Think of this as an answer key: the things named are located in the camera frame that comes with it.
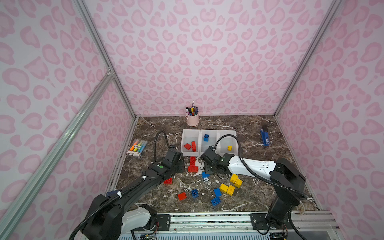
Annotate red lego brick front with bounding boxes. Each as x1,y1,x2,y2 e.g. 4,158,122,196
178,193,187,201

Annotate blue box cutter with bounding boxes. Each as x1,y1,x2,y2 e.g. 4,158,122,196
261,125,270,147

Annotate blue flat lego front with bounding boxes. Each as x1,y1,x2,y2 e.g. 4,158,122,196
211,197,221,207

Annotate pink pen cup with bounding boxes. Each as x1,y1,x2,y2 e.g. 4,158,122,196
186,101,200,127

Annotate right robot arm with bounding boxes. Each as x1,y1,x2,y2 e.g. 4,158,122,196
201,134,309,235

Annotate yellow lego pair right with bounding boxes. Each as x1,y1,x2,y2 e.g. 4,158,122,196
230,174,243,188

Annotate highlighter marker pack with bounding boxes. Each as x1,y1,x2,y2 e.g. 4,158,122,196
127,139,148,158

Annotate yellow lego pair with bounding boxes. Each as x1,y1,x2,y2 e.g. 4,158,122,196
230,174,243,188
219,184,236,196

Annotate yellow lego pair front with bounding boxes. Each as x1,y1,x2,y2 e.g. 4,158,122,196
219,184,236,196

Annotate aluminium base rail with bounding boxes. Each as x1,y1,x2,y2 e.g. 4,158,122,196
77,210,340,240

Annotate blue small lego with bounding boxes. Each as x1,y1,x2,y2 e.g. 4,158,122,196
214,189,222,197

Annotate blue lego brick front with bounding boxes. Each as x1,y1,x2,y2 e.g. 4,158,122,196
191,189,199,199

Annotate white middle bin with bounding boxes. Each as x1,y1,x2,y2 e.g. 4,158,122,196
198,130,218,156

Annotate blue lego centre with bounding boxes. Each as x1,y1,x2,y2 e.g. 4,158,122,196
202,172,210,179

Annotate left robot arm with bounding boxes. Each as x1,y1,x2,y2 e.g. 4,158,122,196
69,145,185,240

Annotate blue notebook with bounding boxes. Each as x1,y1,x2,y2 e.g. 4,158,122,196
106,190,119,197

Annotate white left bin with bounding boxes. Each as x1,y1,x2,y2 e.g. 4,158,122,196
181,129,199,157

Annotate red long lego brick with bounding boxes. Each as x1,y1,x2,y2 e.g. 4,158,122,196
192,141,197,152

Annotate white right bin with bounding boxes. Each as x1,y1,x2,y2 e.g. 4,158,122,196
216,130,238,156

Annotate red lego brick cluster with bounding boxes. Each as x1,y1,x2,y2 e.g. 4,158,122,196
188,157,199,173

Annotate white bin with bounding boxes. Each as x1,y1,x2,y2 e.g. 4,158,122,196
181,129,199,157
216,130,238,156
198,130,218,156

